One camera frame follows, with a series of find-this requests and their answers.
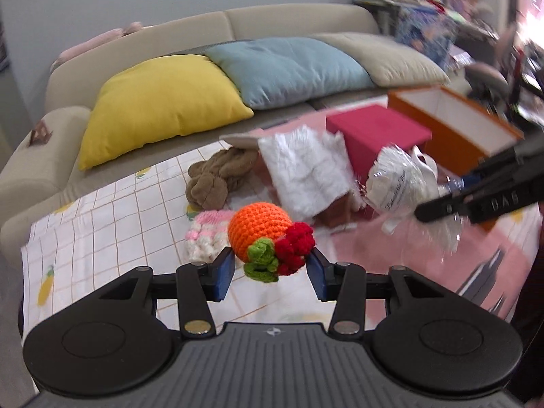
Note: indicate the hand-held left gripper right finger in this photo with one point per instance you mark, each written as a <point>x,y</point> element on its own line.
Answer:
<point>316,276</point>

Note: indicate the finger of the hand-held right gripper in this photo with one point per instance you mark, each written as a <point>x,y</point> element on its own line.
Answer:
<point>442,209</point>
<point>510,159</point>

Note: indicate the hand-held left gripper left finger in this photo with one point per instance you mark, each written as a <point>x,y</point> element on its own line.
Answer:
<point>224,274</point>

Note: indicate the white plastic bag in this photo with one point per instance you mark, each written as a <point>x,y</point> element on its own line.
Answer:
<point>395,182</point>

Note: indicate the orange box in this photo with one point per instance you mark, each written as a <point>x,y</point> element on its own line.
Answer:
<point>450,144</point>

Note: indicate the crochet orange fruit toy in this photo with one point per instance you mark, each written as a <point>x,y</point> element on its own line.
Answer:
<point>259,221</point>

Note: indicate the white fluffy cloth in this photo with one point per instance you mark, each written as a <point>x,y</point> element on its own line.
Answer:
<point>301,170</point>

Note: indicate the pink white knitted item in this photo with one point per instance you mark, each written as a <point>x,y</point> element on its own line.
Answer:
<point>204,233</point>

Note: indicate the grey office chair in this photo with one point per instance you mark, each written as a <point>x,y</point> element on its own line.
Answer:
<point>484,74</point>

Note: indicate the pink box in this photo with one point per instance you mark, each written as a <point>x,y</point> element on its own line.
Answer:
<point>374,131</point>

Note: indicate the printed grid blanket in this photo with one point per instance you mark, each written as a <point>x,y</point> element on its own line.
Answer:
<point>127,221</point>

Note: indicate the blue printed box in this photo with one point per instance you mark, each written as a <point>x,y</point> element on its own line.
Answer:
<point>425,34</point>

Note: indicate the beige pillow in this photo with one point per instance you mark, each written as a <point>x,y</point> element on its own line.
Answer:
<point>395,59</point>

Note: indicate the yellow pillow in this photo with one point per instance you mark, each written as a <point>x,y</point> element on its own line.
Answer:
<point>161,102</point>

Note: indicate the blue pillow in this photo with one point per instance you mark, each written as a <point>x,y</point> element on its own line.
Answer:
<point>289,68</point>

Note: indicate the small brown object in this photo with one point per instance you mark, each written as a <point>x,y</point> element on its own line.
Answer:
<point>40,135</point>

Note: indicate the beige sofa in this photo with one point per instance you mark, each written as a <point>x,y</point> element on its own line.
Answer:
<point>263,19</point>

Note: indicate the pink plush toy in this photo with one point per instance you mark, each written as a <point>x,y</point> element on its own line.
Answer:
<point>97,40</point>

